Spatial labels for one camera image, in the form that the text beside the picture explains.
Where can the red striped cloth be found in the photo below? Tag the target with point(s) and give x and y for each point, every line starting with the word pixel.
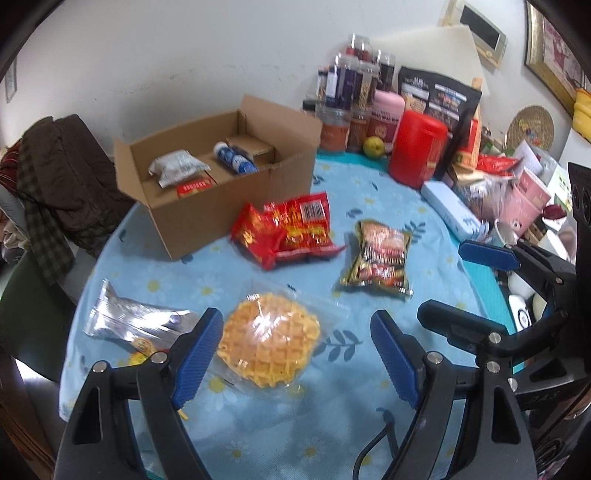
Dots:
pixel 9 166

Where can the white framed panel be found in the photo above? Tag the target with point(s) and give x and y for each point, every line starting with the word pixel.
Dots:
pixel 480 27

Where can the light blue power strip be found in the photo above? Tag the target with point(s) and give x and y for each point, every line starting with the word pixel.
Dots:
pixel 450 207

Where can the pink canister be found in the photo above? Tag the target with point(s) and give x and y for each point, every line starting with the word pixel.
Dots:
pixel 388 115

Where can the gilded picture frame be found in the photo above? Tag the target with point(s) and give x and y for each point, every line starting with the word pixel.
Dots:
pixel 554 50

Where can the long red snack packet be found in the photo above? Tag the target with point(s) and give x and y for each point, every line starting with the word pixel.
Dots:
pixel 194 187

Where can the blue white milk bottle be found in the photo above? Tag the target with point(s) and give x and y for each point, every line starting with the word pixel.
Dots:
pixel 235 159

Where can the red canister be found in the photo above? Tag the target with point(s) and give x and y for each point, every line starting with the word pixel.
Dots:
pixel 415 147

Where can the green chair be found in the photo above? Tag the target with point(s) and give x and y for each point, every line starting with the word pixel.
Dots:
pixel 27 314

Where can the cardboard box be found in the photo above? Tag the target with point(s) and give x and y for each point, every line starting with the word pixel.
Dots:
pixel 207 221

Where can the brown jacket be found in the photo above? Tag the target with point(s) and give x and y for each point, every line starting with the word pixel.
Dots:
pixel 69 175

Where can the yellow waffle packet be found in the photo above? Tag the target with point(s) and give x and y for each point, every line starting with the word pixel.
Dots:
pixel 270 337

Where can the tall jar with nuts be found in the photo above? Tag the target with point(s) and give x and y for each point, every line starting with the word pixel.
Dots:
pixel 367 90

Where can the red plastic packet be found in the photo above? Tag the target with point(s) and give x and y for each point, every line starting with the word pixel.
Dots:
pixel 496 165

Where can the teal cloth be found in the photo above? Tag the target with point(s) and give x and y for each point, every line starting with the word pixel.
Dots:
pixel 487 295

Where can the clear jar brown contents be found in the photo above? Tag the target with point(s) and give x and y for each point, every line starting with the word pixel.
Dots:
pixel 360 134

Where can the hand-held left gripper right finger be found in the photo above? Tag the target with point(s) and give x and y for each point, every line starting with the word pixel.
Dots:
pixel 392 355

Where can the white foam board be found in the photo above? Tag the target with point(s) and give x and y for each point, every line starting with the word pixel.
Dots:
pixel 443 50

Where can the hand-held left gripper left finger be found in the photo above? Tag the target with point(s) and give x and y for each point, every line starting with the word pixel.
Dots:
pixel 198 355

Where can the orange paper bag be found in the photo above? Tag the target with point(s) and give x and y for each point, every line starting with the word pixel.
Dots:
pixel 468 152

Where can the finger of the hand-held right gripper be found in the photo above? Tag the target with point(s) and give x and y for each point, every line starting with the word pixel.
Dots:
pixel 457 323
pixel 489 256

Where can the tall jar dark label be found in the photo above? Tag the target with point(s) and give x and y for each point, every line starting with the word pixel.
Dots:
pixel 386 71

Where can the tall jar purple label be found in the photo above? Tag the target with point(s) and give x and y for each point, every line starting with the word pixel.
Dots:
pixel 344 83

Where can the tall jar red contents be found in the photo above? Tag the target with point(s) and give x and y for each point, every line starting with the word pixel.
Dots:
pixel 360 46

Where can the silver foil packet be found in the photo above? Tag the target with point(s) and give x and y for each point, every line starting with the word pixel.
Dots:
pixel 129 318

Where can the large black pouch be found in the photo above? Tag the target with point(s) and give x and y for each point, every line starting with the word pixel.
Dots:
pixel 438 97

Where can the grey snack packet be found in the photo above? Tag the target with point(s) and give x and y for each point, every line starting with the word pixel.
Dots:
pixel 178 166

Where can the large red snack bag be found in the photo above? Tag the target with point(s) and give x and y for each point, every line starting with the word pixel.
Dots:
pixel 309 226

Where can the pink printed box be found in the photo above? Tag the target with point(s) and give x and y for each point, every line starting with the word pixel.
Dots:
pixel 528 198

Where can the blue floral tablecloth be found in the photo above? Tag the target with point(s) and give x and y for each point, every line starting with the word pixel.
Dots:
pixel 277 443

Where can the green apple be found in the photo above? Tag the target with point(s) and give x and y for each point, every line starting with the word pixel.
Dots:
pixel 374 147

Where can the brown peanut snack bag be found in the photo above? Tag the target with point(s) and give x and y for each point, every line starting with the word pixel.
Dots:
pixel 378 258

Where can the plaid cloth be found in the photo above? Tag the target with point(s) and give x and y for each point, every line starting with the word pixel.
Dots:
pixel 41 221

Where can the round woven mat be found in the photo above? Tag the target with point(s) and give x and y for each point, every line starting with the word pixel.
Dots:
pixel 531 127

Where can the yellow container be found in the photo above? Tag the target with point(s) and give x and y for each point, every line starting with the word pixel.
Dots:
pixel 582 113

